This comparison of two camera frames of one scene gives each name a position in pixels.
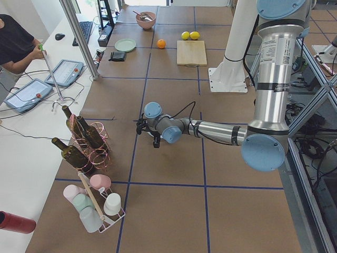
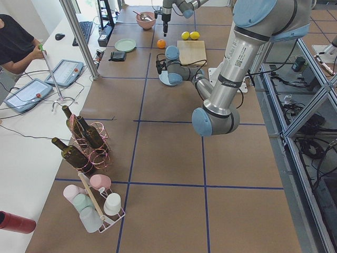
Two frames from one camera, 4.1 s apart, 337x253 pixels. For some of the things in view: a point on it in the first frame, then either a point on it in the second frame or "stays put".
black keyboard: x=85 y=27 stays put
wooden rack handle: x=91 y=196 stays put
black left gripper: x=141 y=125 -> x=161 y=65
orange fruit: x=161 y=44 stays put
